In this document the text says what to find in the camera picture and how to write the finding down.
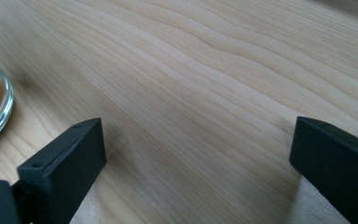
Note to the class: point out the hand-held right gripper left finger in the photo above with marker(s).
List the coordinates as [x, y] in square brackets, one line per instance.
[62, 168]

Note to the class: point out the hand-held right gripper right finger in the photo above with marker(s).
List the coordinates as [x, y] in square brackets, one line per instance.
[338, 165]

